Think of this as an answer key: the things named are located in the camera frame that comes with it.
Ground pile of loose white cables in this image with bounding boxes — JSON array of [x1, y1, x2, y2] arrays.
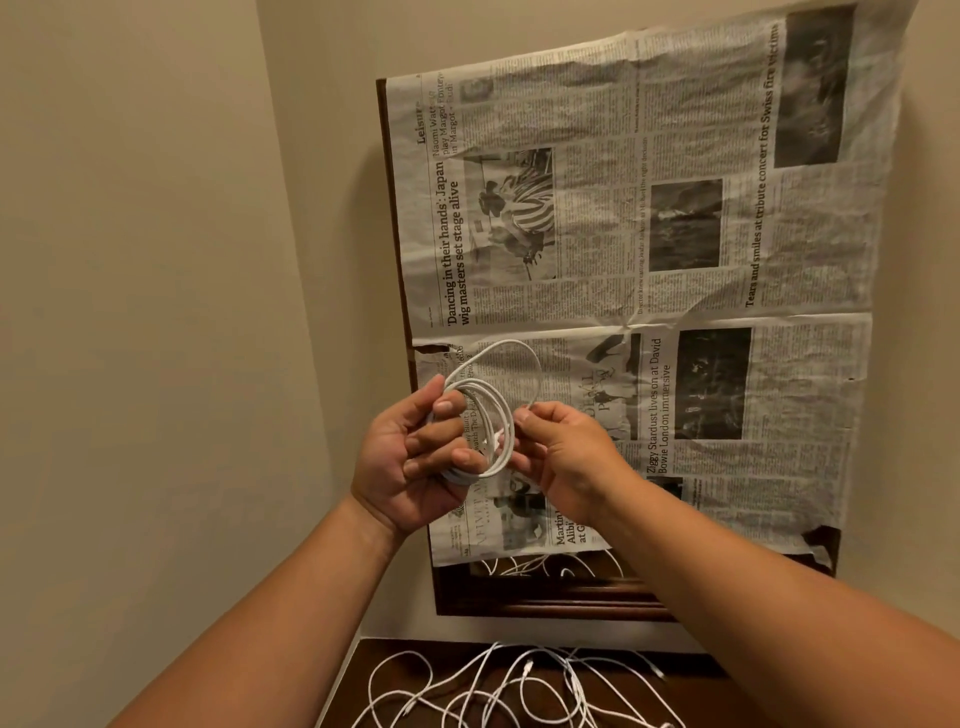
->
[[321, 641, 695, 728]]

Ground white cable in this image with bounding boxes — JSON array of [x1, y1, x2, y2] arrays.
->
[[431, 339, 543, 486]]

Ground person's left hand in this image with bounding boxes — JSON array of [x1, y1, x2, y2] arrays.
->
[[350, 376, 489, 539]]

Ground small newspaper sheet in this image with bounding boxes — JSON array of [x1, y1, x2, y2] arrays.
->
[[411, 312, 876, 573]]

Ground person's right hand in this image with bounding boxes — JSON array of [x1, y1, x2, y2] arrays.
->
[[509, 400, 640, 528]]

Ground person's left forearm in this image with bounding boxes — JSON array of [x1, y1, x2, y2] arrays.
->
[[108, 491, 412, 728]]

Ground person's right forearm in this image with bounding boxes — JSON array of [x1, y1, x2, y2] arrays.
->
[[581, 471, 960, 728]]

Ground large newspaper sheet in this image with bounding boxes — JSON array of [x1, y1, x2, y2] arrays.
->
[[385, 0, 918, 336]]

